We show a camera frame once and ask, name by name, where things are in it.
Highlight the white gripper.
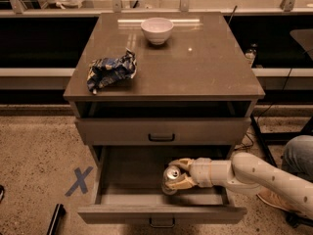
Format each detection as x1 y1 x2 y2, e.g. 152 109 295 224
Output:
165 158 213 190

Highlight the green white 7up can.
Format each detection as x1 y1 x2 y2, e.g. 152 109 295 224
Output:
161 165 181 196

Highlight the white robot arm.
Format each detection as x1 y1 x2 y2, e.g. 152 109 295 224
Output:
162 153 313 219

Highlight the open grey middle drawer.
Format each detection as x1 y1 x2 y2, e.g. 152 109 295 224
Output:
78 146 246 228

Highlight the closed grey top drawer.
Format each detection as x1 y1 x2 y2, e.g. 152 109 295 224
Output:
75 117 250 146

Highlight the grey drawer cabinet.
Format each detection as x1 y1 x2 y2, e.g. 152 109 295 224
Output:
63 11 266 229

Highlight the tan leather shoe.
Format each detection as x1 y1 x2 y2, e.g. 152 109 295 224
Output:
257 188 299 213

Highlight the black floor stand leg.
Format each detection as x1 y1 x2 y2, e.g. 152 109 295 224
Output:
250 116 277 166

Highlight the blue tape cross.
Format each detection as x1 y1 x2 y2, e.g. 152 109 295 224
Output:
66 166 93 197

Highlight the blue jeans leg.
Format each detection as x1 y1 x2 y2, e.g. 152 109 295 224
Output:
282 135 313 181

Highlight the crumpled blue chip bag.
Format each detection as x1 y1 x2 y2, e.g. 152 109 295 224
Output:
87 49 137 95

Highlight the black bar at bottom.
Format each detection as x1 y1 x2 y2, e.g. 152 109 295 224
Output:
46 204 66 235

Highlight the small glass jar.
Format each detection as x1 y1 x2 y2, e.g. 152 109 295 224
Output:
245 44 257 67

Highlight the white ceramic bowl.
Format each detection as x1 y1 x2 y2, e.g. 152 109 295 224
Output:
141 18 174 45

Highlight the black floor cable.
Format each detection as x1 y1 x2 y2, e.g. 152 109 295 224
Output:
233 132 255 152

